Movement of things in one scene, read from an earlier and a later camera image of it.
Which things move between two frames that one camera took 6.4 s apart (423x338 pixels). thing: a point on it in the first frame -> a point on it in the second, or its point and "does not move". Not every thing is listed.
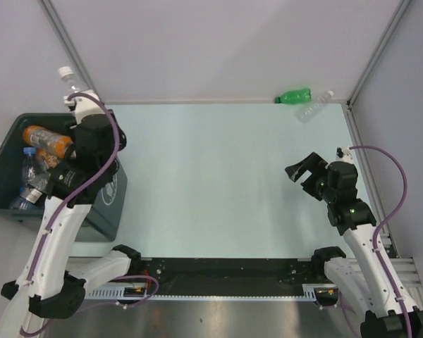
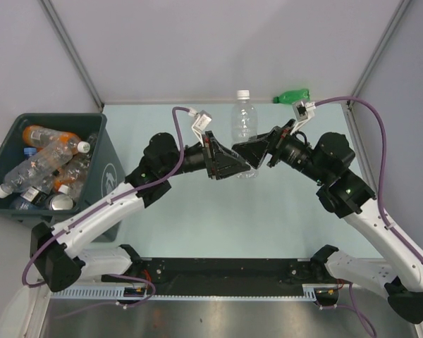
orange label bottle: x=50 y=142 does not move
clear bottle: x=68 y=73 -> x=38 y=172
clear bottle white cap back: x=307 y=113 -> x=244 y=125
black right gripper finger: x=312 y=163 -> x=255 y=149
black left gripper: x=122 y=144 -> x=218 y=161
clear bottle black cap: x=27 y=200 does not move
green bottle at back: x=295 y=96 does not move
